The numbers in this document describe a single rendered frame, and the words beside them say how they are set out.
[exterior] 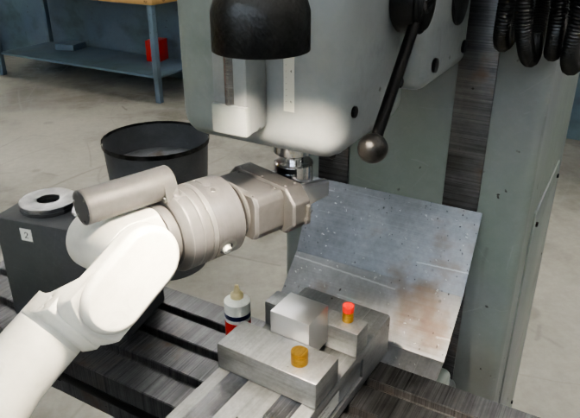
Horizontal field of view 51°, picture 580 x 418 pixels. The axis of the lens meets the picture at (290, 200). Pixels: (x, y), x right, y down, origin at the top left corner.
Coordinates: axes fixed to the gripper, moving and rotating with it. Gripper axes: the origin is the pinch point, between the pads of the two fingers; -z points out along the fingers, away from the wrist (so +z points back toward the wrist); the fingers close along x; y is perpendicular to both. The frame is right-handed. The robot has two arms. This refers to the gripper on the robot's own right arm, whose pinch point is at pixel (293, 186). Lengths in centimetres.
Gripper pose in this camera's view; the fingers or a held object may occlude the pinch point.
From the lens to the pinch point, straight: 74.7
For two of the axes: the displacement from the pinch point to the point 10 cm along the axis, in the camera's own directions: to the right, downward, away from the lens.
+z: -7.3, 2.8, -6.2
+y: -0.1, 9.1, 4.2
